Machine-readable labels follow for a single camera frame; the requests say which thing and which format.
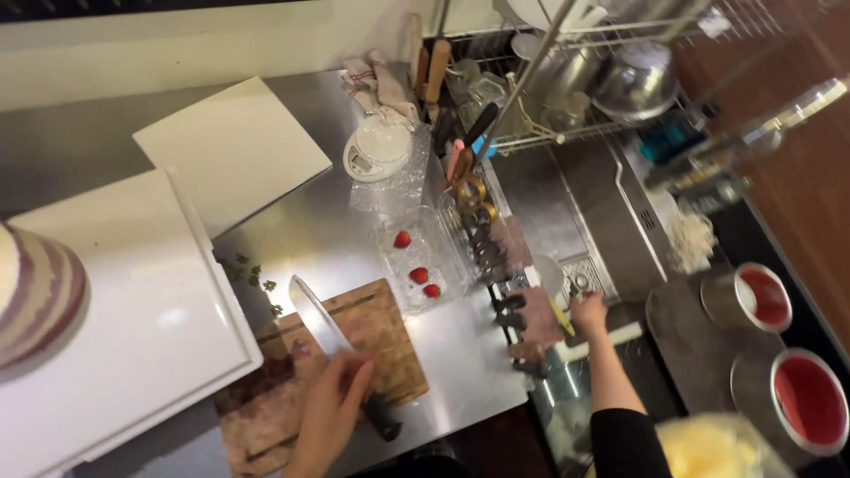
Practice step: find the person's right hand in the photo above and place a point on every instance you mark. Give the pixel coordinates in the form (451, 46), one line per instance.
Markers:
(589, 314)

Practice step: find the person's left hand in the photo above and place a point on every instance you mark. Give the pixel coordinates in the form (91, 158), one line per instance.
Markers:
(329, 411)

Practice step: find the person's right fingers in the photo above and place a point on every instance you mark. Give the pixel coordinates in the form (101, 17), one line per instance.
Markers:
(584, 300)

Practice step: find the pink dish cloth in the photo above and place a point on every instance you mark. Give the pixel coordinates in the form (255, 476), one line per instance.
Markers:
(541, 322)

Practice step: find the white spatula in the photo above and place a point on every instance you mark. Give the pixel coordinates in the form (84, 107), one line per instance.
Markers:
(617, 337)

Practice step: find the grey metal baking sheet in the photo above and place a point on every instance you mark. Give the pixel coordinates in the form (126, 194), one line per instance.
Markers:
(690, 345)

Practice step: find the white scrubber sponge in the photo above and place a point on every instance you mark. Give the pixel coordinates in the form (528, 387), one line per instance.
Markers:
(690, 240)

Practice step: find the clear utensil organiser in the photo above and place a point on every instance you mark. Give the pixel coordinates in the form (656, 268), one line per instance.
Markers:
(478, 222)

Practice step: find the red strawberry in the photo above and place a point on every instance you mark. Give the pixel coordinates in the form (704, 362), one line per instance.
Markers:
(402, 239)
(418, 275)
(431, 290)

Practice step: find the clear plastic container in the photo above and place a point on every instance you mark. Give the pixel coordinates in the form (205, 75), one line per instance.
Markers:
(425, 255)

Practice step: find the small round pan red filling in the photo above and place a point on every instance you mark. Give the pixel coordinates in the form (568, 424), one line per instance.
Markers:
(757, 297)

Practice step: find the blue sponge holder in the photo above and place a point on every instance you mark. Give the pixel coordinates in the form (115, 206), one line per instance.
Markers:
(671, 141)

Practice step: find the yellow cloth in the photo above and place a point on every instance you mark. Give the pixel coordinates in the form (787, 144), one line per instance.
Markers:
(710, 448)

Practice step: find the wooden cutting board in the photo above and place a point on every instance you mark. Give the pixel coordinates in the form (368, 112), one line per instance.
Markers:
(372, 325)

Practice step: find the clear plastic wrap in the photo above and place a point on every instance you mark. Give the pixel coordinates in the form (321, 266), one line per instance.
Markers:
(398, 189)

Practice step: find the steel mixing bowl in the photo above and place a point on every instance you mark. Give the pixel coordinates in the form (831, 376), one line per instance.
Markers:
(634, 83)

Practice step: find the large round pan red filling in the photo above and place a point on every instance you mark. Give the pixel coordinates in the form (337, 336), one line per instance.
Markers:
(807, 402)

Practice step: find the white kitchen scale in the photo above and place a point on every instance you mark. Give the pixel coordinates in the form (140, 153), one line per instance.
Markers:
(377, 149)

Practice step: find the wooden rolling pin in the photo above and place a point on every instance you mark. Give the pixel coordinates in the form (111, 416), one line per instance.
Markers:
(437, 70)

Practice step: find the white red striped towel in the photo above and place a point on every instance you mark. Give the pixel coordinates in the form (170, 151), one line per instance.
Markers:
(378, 83)

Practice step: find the green herb leaves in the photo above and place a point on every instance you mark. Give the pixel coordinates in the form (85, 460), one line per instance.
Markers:
(252, 275)

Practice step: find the white square board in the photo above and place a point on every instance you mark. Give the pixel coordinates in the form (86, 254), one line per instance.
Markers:
(232, 149)

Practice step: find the large white tray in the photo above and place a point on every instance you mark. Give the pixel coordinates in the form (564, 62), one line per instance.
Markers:
(146, 318)

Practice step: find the purple striped cake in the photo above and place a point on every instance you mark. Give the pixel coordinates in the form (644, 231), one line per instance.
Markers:
(36, 299)

